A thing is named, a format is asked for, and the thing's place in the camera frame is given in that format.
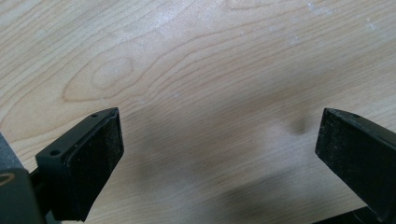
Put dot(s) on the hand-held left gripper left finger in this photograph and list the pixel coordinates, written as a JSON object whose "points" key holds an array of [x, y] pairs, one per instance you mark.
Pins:
{"points": [[82, 168]]}

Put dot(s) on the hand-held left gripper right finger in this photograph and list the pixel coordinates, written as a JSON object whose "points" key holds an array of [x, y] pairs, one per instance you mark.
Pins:
{"points": [[358, 155]]}

